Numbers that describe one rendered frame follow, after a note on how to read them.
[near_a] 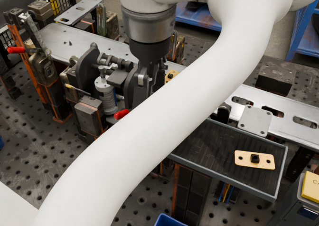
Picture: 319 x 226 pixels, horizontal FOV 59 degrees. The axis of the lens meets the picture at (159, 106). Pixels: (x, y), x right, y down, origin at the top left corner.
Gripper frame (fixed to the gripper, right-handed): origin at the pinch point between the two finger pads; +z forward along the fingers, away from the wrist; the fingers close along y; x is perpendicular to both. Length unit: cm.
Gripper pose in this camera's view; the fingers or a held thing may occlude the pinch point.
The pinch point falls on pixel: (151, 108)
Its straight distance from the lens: 63.9
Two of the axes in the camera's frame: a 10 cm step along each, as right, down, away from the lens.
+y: 2.3, -7.2, 6.6
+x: -9.7, -1.7, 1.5
